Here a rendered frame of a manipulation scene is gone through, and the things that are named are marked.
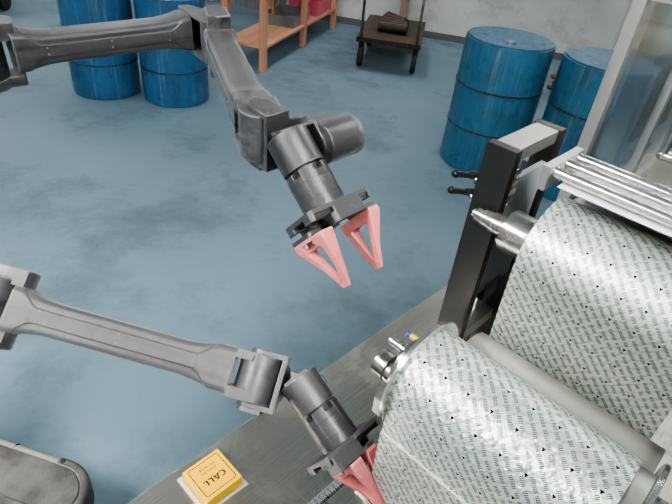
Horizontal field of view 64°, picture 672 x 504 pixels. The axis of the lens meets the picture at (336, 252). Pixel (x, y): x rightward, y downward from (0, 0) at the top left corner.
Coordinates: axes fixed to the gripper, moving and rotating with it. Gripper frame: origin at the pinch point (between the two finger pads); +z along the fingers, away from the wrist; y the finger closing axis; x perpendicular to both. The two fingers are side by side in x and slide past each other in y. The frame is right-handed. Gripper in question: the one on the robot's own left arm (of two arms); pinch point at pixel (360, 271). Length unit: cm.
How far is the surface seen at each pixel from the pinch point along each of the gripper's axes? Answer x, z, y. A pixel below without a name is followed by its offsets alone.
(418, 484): -1.1, 25.3, 6.9
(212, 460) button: -39.7, 16.2, 15.6
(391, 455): -3.3, 21.4, 6.9
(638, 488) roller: 21.2, 29.5, 0.2
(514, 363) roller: 3.9, 20.5, -12.2
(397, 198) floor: -200, -25, -212
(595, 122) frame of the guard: -11, -3, -96
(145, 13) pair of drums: -286, -238, -162
